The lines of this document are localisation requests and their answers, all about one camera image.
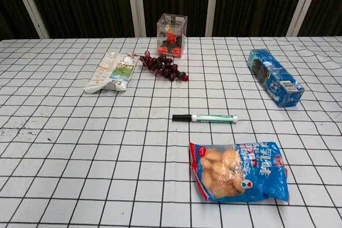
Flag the black marker cap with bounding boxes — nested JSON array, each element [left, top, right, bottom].
[[172, 114, 193, 122]]

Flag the white green marker pen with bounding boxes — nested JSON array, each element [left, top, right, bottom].
[[190, 113, 239, 124]]

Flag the dark red plastic grapes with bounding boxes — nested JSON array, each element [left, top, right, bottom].
[[139, 50, 190, 82]]

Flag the clear box with toys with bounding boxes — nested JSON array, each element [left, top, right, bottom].
[[156, 13, 188, 59]]

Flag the white green snack bag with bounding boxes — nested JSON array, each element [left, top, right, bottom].
[[83, 51, 139, 95]]

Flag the white black checkered tablecloth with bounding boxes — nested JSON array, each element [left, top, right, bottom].
[[0, 36, 342, 228]]

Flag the blue bread snack bag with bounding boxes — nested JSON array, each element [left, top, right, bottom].
[[188, 140, 291, 205]]

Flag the blue cookie package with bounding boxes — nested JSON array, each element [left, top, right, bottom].
[[246, 48, 306, 109]]

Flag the white metal frame post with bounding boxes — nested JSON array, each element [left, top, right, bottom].
[[10, 0, 51, 39], [205, 0, 221, 37], [126, 0, 147, 38], [286, 0, 318, 37]]

